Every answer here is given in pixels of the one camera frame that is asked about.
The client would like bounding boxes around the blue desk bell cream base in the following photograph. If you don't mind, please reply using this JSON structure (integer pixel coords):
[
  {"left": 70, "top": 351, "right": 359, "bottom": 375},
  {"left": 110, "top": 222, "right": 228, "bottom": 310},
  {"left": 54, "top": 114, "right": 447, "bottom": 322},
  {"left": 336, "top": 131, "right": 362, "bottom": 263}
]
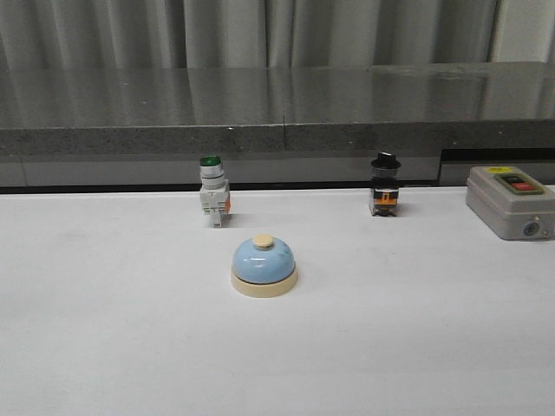
[{"left": 231, "top": 234, "right": 298, "bottom": 298}]

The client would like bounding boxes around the grey push-button control box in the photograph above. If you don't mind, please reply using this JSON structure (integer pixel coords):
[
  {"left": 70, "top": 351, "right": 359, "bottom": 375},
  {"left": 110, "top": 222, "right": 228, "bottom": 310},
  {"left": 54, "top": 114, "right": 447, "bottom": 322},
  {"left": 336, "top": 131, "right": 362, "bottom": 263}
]
[{"left": 466, "top": 166, "right": 554, "bottom": 240}]

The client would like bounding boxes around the grey pleated curtain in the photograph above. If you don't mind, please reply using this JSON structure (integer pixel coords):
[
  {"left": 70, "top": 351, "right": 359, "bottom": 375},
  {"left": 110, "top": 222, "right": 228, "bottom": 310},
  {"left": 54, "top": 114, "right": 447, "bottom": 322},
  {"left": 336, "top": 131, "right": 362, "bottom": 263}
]
[{"left": 1, "top": 1, "right": 554, "bottom": 71}]

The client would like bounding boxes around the green pushbutton switch white body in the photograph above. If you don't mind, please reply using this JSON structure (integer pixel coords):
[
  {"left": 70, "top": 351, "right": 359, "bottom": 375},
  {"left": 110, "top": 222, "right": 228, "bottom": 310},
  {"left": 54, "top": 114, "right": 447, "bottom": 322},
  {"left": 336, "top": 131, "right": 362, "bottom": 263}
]
[{"left": 199, "top": 155, "right": 231, "bottom": 227}]

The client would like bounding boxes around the black rotary selector switch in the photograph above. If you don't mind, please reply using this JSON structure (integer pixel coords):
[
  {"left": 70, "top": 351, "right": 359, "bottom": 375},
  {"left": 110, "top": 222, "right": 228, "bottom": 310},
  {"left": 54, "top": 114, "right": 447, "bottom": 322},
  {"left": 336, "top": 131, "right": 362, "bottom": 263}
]
[{"left": 369, "top": 152, "right": 402, "bottom": 217}]

